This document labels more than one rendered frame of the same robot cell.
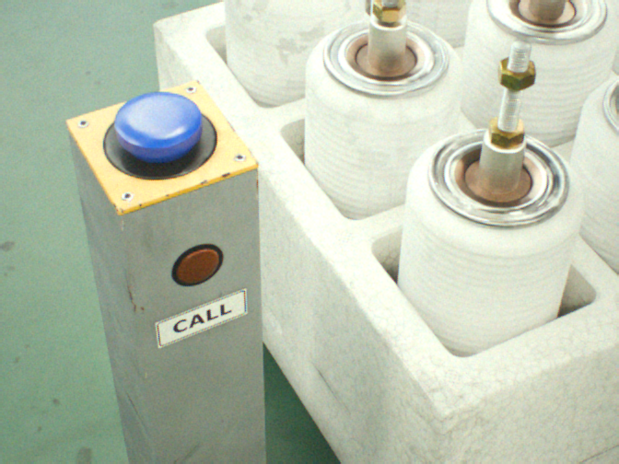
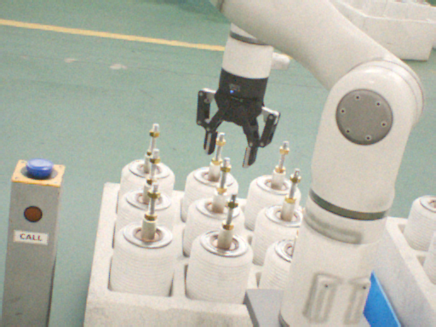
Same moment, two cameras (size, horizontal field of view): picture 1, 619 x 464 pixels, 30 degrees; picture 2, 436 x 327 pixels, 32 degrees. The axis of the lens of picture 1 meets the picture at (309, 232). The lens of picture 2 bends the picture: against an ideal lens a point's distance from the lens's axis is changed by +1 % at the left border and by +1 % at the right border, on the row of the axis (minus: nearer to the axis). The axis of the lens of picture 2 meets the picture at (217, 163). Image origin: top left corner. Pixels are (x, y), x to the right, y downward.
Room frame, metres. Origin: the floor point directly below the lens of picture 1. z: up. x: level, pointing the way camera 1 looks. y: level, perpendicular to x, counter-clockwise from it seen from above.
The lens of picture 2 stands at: (-0.45, -0.52, 0.82)
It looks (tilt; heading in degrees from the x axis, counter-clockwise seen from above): 23 degrees down; 20
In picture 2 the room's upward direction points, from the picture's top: 11 degrees clockwise
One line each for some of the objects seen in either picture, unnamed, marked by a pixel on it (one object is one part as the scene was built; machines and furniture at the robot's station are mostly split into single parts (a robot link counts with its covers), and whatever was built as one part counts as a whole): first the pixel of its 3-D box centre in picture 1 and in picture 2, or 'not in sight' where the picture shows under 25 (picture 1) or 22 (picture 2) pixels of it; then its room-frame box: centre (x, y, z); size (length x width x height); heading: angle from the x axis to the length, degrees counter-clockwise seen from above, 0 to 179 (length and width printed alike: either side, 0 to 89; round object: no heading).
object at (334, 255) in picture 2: not in sight; (331, 265); (0.33, -0.40, 0.39); 0.09 x 0.09 x 0.17; 36
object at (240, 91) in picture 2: not in sight; (240, 94); (0.61, -0.15, 0.46); 0.08 x 0.08 x 0.09
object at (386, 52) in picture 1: (387, 40); (149, 192); (0.56, -0.04, 0.26); 0.02 x 0.02 x 0.03
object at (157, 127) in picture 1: (159, 132); (39, 169); (0.41, 0.07, 0.32); 0.04 x 0.04 x 0.02
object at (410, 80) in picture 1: (385, 58); (148, 199); (0.56, -0.04, 0.25); 0.08 x 0.08 x 0.01
